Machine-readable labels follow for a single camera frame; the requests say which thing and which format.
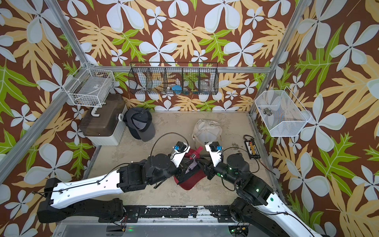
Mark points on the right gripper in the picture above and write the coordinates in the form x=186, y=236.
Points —
x=210, y=167

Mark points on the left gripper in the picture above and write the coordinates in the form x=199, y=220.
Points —
x=180, y=169

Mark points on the red baseball cap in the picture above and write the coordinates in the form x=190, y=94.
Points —
x=191, y=172

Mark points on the black baseball cap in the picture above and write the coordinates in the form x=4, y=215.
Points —
x=132, y=131

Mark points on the dark grey baseball cap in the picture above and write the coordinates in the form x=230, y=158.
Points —
x=141, y=120

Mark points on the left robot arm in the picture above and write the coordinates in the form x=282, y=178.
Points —
x=79, y=198

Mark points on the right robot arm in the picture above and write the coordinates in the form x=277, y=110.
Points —
x=257, y=203

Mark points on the white cap under pile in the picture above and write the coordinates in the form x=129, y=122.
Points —
x=206, y=131

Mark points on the black parallel charging board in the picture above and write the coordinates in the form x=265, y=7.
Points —
x=251, y=148

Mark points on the white box with brown lid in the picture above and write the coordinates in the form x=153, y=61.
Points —
x=105, y=126

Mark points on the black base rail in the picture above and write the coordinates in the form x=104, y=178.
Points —
x=218, y=213

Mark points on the black wire wall basket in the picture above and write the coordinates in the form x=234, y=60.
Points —
x=174, y=78

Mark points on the white wire wall basket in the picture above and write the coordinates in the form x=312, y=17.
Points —
x=89, y=86

